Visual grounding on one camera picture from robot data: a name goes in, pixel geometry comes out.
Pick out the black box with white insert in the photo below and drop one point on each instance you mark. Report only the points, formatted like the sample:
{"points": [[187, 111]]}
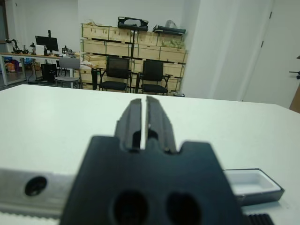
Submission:
{"points": [[262, 197]]}

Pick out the grey chair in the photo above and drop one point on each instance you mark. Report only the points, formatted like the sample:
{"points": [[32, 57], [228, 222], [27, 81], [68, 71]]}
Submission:
{"points": [[69, 63]]}

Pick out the black computer monitor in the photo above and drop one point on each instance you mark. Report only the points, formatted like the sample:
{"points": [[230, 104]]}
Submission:
{"points": [[47, 43]]}

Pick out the black computer tower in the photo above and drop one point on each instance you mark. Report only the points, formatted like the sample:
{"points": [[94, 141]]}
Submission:
{"points": [[48, 72]]}

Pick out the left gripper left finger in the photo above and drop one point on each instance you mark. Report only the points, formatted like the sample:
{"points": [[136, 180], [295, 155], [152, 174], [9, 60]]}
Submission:
{"points": [[131, 124]]}

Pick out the black carry bag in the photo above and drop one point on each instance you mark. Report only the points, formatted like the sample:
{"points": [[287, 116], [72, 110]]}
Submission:
{"points": [[122, 23]]}

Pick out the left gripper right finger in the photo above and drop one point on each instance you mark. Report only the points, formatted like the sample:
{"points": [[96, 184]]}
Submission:
{"points": [[159, 126]]}

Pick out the small black desktop robot arm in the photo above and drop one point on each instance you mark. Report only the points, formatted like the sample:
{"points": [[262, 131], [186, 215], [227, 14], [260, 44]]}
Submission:
{"points": [[15, 45]]}

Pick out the clear plastic bag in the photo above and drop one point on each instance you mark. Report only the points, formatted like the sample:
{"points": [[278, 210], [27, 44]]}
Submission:
{"points": [[171, 23]]}

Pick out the wooden crate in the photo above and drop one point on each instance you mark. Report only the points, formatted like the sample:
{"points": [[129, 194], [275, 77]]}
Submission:
{"points": [[175, 83], [147, 38], [122, 35], [86, 79], [119, 49], [93, 31], [93, 59], [172, 43], [175, 69], [93, 47], [173, 55], [146, 52]]}

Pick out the black office chair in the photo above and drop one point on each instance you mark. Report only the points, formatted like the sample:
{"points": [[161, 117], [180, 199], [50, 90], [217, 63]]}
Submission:
{"points": [[152, 70], [117, 66]]}

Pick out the white door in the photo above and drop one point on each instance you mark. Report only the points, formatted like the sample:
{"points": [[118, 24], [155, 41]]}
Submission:
{"points": [[281, 47]]}

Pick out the black swivel chair base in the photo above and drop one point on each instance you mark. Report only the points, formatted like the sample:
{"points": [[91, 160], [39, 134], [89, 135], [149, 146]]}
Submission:
{"points": [[296, 73]]}

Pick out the black long case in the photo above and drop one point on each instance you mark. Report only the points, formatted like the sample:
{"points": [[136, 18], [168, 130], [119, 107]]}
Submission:
{"points": [[168, 30]]}

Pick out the white frame wooden desk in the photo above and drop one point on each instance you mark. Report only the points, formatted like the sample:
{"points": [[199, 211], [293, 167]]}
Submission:
{"points": [[14, 54]]}

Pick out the black stand pole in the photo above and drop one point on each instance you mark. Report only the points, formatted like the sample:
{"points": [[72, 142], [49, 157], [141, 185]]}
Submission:
{"points": [[133, 47]]}

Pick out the brown wooden board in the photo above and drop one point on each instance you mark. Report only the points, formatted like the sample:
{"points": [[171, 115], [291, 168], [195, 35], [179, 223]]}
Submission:
{"points": [[295, 98]]}

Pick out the orange bag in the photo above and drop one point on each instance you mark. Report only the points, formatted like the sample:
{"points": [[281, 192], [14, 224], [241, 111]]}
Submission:
{"points": [[11, 66]]}

